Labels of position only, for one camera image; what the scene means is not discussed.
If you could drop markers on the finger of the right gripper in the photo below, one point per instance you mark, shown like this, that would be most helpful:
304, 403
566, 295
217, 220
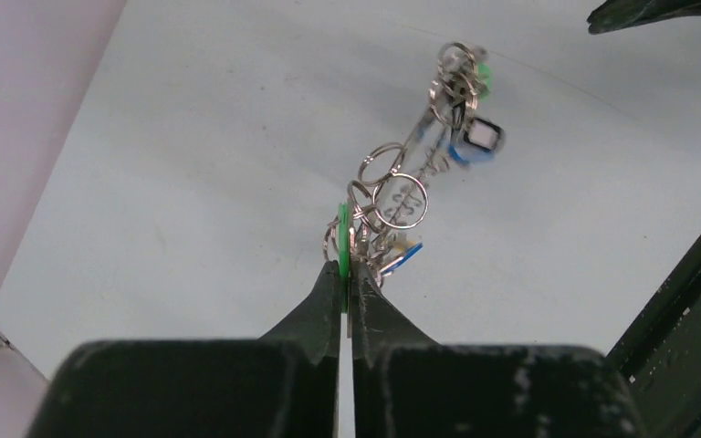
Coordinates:
615, 15
660, 353

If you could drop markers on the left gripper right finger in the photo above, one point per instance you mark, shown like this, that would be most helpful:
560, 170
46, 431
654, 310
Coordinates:
408, 385

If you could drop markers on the blue key tag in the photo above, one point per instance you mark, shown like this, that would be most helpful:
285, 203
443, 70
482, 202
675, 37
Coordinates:
480, 140

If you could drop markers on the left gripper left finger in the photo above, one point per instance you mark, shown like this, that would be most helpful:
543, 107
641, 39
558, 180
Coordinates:
282, 384

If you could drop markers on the large metal key ring disc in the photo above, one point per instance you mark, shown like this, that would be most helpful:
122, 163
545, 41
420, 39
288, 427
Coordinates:
402, 200

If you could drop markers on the green key tag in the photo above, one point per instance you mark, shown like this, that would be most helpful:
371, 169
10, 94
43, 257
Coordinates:
342, 232

